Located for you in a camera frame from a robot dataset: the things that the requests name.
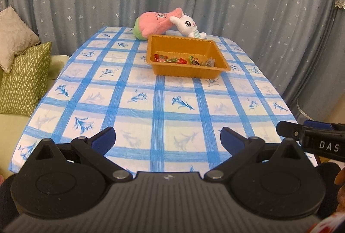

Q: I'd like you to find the beige cushion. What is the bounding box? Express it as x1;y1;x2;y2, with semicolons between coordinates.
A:
0;6;40;73

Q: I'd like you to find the pink plush toy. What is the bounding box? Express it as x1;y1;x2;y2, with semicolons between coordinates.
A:
134;7;184;40

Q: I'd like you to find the green zigzag cushion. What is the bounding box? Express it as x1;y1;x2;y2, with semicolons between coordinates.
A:
0;42;52;117

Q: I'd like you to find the person's right hand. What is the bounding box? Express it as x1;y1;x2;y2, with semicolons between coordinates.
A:
335;167;345;212

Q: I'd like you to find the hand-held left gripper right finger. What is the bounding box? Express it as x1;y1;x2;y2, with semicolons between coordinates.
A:
204;127;309;182

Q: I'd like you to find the blue checked tablecloth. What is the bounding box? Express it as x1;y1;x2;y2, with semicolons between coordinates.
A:
8;25;318;173

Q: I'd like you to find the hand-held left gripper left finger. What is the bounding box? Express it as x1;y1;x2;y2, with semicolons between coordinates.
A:
26;127;133;183

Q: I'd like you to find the light green sofa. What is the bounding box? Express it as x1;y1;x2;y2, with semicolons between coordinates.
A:
0;55;70;177

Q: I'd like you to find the golden plastic tray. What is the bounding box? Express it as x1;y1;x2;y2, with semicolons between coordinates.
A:
146;35;231;79

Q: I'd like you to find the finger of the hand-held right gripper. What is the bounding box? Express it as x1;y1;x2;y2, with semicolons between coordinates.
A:
276;120;306;142
304;120;345;131

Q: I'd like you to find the curtain with lace hem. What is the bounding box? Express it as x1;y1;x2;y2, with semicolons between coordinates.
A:
280;0;345;126

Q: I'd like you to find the white rabbit plush toy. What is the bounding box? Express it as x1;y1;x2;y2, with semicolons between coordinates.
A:
169;14;207;39

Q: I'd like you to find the red and white clothing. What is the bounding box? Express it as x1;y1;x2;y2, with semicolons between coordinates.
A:
307;211;345;233

